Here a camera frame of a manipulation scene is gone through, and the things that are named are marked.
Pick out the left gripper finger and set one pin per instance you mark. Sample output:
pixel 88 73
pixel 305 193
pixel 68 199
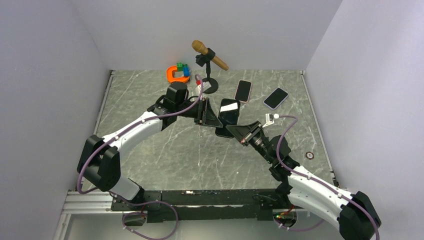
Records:
pixel 208 113
pixel 211 121

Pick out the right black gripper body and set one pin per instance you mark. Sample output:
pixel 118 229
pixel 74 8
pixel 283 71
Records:
pixel 255 133

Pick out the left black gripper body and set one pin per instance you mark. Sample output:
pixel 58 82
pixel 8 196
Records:
pixel 198 120

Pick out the black phone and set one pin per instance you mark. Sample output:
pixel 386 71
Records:
pixel 229 111

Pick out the black phone case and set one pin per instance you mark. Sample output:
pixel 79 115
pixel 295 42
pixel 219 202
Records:
pixel 223 132

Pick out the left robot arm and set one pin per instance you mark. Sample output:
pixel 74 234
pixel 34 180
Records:
pixel 100 158

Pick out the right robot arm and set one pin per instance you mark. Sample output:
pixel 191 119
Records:
pixel 353 214

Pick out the phone in pink case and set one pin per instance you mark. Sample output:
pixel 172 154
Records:
pixel 243 91

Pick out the blue toy brick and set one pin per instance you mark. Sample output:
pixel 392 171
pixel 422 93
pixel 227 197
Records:
pixel 186 71

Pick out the orange horseshoe toy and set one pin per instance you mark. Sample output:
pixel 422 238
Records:
pixel 171 75

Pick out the green toy brick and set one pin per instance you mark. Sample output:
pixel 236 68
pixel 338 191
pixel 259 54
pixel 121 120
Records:
pixel 180 66

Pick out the black microphone stand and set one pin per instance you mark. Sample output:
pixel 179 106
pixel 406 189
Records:
pixel 208 78

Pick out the wooden toy microphone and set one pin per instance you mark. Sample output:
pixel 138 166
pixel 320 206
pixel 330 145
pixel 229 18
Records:
pixel 206 54

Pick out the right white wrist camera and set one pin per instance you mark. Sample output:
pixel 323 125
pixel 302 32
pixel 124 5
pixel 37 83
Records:
pixel 270 119

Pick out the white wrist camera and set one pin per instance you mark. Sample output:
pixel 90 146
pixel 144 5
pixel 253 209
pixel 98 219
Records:
pixel 201 87
pixel 270 119

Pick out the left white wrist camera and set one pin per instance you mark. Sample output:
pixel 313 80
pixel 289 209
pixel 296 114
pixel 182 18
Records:
pixel 201 87

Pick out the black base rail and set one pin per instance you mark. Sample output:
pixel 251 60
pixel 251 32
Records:
pixel 190 205

